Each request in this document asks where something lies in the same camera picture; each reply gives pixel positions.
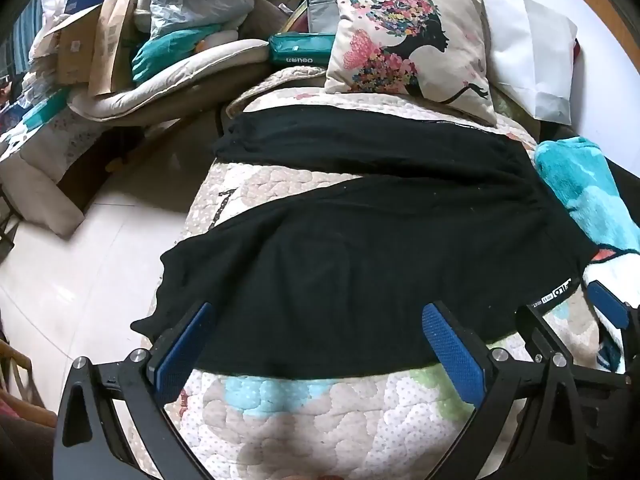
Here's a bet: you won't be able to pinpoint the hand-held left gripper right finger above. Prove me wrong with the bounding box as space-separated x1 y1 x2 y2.
421 301 583 480

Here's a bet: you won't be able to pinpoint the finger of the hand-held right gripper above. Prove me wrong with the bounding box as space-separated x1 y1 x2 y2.
515 304 556 361
586 280 640 376

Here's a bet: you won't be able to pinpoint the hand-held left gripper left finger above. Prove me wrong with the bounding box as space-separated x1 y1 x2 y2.
52 301 216 480

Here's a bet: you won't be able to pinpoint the black pants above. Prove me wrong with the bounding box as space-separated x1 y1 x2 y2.
131 107 593 381

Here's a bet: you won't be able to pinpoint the teal printed fleece blanket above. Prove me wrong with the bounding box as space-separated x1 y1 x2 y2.
532 137 640 376

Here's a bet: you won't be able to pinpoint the quilted heart pattern bedspread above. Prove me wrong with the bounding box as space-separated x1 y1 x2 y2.
135 67 631 480

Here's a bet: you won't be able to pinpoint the light wooden chair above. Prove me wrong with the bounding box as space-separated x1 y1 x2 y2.
0 337 57 428

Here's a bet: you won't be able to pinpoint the beige floral sofa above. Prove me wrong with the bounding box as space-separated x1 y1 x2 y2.
0 105 121 240

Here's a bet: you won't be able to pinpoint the beige padded cushion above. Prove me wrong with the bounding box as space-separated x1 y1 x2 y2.
67 39 271 122

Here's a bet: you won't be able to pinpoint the teal packet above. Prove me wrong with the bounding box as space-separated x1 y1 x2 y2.
22 87 72 129

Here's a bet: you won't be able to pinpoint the wooden headboard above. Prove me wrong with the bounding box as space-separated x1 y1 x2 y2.
540 0 640 66

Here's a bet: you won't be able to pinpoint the teal cloth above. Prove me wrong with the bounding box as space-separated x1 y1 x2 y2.
131 27 221 86

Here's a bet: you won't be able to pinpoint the brown paper bag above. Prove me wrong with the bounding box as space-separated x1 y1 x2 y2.
87 0 142 98

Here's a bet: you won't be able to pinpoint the cardboard box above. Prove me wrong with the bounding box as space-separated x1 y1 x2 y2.
55 5 108 86

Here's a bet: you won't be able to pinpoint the green tissue packet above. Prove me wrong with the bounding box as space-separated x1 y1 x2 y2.
267 31 337 67

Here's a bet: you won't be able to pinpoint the floral silhouette printed pillow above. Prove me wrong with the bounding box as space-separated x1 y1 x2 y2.
324 0 498 128

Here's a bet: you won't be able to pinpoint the clear plastic bag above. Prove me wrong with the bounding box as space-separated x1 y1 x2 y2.
150 0 256 41

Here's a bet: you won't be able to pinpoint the blue box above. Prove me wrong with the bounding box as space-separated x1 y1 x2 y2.
62 0 107 17

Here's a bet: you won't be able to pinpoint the grey fabric bag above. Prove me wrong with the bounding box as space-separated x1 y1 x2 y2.
306 0 342 36

